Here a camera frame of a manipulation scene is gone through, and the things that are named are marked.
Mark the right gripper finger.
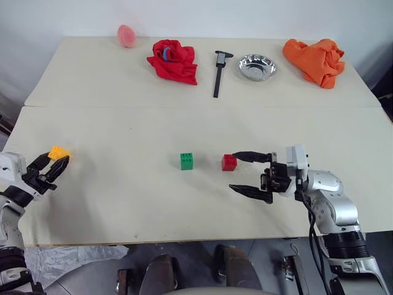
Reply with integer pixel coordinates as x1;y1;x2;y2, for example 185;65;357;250
232;151;273;164
228;183;274;205

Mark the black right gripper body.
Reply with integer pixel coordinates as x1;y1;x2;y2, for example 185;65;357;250
260;152;298;194

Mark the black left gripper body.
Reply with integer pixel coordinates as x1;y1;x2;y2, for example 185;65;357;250
20;167;58;195

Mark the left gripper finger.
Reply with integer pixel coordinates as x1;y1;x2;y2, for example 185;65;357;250
27;152;52;175
45;155;72;183

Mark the yellow toy brick cube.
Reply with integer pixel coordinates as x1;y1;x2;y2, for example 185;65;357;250
49;146;73;162

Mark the red toy brick cube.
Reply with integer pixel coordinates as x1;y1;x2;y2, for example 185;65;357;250
221;154;238;172

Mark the green toy brick cube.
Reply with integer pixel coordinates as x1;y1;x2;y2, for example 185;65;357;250
179;152;195;171

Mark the dark brown rounded shape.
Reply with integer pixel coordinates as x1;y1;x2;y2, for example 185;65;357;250
143;253;179;292
214;243;262;291

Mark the grey crinkled plastic sheet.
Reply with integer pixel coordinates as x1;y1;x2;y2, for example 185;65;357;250
23;245;129;289

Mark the black digital caliper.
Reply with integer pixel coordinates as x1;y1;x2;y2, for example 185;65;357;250
212;50;235;99

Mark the shiny silver metal bowl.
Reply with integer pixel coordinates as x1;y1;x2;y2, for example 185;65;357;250
235;53;279;82

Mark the crumpled orange cloth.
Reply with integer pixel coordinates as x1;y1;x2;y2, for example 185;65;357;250
282;37;346;90

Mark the crumpled red cloth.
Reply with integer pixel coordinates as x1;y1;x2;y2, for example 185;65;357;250
146;39;199;87

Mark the dark furniture beside table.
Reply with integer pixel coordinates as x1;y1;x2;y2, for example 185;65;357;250
370;76;393;124

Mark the pink toy peach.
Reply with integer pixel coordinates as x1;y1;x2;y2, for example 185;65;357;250
117;24;138;49

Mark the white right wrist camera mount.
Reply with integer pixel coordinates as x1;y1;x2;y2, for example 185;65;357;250
284;143;309;198

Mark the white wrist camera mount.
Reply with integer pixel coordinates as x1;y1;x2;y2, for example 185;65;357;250
0;151;28;189
284;143;309;198

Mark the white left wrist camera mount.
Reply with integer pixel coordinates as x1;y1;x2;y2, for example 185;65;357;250
0;151;28;189

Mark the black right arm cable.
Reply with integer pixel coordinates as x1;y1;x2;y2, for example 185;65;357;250
295;178;332;295

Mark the dark metal bracket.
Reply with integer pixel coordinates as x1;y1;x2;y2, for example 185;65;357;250
277;254;311;295

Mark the small dark bracket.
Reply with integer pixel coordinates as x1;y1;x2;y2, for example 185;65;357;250
116;268;133;295

